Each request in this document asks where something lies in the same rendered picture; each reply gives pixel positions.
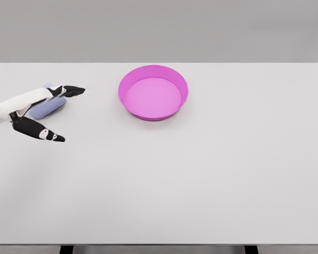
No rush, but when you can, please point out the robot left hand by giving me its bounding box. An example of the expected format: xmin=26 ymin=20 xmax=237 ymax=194
xmin=0 ymin=85 xmax=86 ymax=143

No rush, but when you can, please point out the lavender blue cup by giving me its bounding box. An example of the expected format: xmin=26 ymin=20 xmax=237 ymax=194
xmin=26 ymin=81 xmax=67 ymax=121

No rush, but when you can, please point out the pink round plate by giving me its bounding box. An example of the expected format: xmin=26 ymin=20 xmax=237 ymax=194
xmin=118 ymin=65 xmax=189 ymax=122

